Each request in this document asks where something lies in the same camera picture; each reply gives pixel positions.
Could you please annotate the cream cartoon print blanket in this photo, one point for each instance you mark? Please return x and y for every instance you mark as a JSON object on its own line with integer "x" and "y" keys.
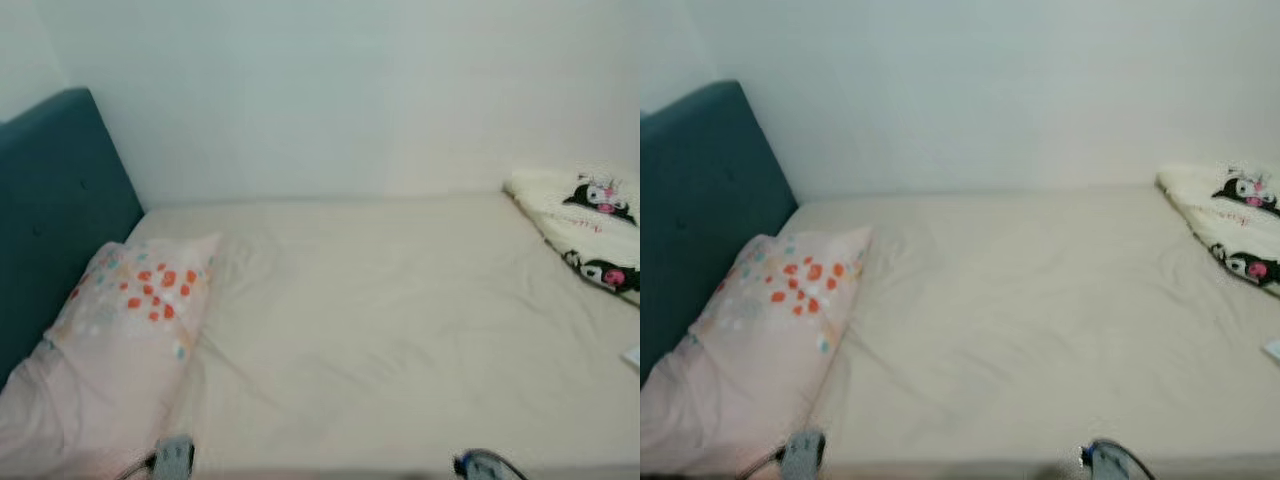
{"x": 570, "y": 215}
{"x": 1210, "y": 205}

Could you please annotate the pink floral print pillow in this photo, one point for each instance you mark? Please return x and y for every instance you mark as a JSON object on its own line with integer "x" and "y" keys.
{"x": 110, "y": 350}
{"x": 750, "y": 350}

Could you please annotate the cream bed mattress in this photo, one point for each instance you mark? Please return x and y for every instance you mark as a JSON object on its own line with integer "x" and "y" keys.
{"x": 1030, "y": 320}
{"x": 400, "y": 330}

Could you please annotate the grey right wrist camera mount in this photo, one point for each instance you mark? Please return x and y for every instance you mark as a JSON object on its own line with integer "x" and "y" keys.
{"x": 480, "y": 468}
{"x": 1105, "y": 462}

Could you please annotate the blue upholstered headboard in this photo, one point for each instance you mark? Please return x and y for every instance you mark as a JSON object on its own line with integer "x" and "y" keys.
{"x": 55, "y": 210}
{"x": 705, "y": 200}

